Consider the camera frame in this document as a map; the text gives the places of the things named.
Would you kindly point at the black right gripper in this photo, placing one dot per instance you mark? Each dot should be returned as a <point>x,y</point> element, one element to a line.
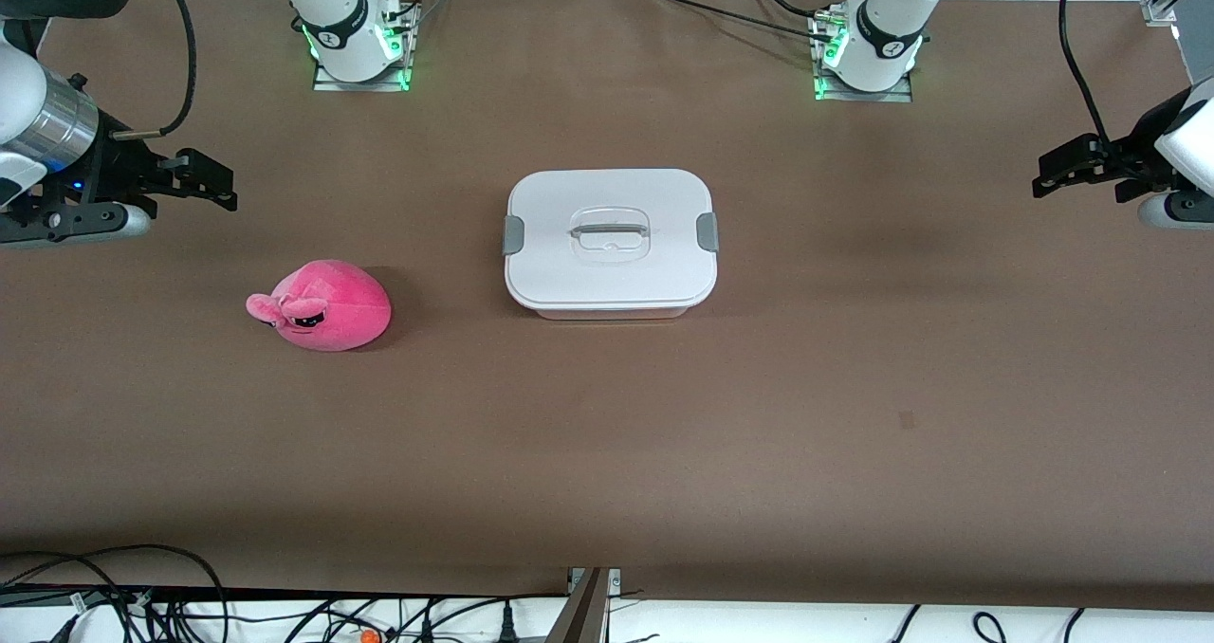
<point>116,171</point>

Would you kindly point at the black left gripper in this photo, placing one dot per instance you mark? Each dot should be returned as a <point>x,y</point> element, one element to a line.
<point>1129,157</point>

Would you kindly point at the white box lid grey latches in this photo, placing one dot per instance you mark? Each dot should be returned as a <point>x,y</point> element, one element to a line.
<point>569,273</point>

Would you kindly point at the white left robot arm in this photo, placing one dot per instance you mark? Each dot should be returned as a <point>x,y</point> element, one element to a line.
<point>887,27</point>

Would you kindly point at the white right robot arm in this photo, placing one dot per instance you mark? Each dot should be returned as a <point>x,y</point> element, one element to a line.
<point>337,27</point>

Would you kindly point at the pink plush toy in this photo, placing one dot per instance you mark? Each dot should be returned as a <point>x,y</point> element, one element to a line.
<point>341,311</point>

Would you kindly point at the pink plastic bin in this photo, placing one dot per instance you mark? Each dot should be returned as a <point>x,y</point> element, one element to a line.
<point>607,313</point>

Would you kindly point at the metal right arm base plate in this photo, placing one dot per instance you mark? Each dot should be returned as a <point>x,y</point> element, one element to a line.
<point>324,78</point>

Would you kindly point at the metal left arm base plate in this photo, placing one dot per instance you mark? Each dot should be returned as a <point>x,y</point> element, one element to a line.
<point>901,96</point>

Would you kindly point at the dark metal post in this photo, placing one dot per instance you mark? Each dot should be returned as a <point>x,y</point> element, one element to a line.
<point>583,610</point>

